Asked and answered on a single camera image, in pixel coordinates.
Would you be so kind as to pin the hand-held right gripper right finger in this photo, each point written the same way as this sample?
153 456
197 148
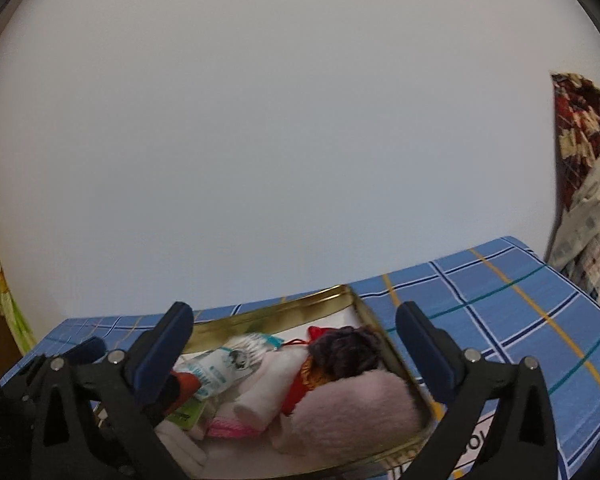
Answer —
425 355

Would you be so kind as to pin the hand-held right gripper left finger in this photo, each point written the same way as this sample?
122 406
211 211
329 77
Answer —
166 342

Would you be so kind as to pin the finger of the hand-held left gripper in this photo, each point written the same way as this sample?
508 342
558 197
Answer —
87 350
167 395

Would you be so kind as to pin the orange red cloth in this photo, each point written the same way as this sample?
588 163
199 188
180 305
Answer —
186 385

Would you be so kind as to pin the green tissue pack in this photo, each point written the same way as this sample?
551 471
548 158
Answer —
187 416

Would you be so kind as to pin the cotton swab packet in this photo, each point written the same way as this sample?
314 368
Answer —
220 365

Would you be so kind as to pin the white cloth with pink edge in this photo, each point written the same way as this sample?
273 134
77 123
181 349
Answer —
225 428

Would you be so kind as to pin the dark purple scrunchie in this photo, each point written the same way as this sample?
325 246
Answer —
345 355

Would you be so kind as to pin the pink fluffy puff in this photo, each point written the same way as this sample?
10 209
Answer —
355 410

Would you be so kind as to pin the white gauze roll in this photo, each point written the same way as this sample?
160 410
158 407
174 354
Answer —
260 407

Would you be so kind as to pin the pale pink cloth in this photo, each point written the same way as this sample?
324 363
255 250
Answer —
280 365

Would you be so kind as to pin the gold metal tin box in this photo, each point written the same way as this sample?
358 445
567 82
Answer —
280 312

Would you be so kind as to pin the red embroidered pouch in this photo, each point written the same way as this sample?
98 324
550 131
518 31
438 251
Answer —
297 395

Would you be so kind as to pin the blue plaid tablecloth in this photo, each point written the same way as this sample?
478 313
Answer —
480 310

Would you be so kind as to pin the white printed label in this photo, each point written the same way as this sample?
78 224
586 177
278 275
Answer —
480 442

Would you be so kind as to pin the yellow green printed curtain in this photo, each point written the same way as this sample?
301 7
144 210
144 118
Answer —
0 290

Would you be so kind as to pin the plaid hanging cloth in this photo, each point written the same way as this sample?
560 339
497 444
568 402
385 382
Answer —
595 240

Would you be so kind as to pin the red floral hanging cloth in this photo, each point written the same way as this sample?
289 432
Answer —
580 110

